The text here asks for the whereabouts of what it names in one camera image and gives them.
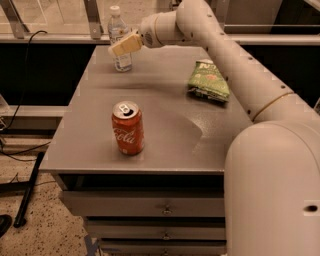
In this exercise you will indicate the grey drawer cabinet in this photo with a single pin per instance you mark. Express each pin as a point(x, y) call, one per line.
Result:
point(141, 160)

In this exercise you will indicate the middle grey drawer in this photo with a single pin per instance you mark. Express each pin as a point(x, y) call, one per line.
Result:
point(157, 228)

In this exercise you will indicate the grey drawer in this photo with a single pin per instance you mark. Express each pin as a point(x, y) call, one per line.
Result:
point(162, 248)
point(143, 204)
point(157, 228)

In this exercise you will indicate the top grey drawer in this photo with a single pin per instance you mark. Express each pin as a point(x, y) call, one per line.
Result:
point(143, 204)

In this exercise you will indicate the black stand leg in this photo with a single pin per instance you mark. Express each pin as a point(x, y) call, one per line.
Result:
point(27, 188)

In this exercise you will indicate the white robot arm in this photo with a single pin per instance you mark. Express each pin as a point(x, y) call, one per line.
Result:
point(272, 168)

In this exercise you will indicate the green chip bag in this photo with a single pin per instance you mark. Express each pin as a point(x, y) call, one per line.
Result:
point(207, 82)

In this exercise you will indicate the bottom grey drawer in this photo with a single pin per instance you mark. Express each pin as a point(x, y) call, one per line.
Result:
point(162, 248)

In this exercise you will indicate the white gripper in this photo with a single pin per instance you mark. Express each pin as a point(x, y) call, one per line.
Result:
point(147, 33)

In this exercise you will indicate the clear plastic water bottle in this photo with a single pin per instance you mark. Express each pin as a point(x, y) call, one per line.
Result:
point(117, 30)

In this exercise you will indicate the metal railing frame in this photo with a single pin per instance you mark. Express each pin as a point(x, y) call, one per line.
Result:
point(248, 22)

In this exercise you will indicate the red coke can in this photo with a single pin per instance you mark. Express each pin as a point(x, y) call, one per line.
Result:
point(128, 127)

